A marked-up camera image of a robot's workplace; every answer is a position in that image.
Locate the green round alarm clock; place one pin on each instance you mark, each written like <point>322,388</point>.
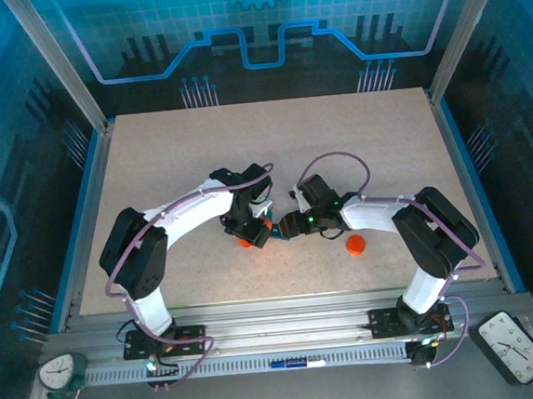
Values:
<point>57,369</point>

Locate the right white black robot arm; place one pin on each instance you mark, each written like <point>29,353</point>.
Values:
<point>375,213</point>

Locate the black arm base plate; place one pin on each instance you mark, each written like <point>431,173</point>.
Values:
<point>190,341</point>
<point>385,324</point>

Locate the aluminium frame post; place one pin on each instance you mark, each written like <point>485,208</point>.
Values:
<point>461,28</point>
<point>55,54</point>

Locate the blue white marker pen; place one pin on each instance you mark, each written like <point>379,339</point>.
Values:
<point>295,362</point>

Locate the black alarm clock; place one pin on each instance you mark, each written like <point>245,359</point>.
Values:
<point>508,344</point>

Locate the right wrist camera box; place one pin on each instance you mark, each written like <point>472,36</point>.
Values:
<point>300,199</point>

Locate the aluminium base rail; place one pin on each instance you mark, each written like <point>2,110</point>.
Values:
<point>282,324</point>

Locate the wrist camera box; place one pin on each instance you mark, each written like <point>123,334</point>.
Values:
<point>262,207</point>
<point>300,199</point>

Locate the black controller box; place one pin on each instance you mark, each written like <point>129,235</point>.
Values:
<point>162,369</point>
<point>422,354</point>

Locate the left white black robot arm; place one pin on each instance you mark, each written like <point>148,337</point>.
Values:
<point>188,215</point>

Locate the aluminium table side rail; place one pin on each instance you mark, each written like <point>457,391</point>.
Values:
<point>451,146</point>
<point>92,186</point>

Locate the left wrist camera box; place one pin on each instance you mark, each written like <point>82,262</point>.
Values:
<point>262,207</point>

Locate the orange pill bottle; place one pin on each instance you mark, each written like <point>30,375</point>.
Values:
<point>243,242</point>

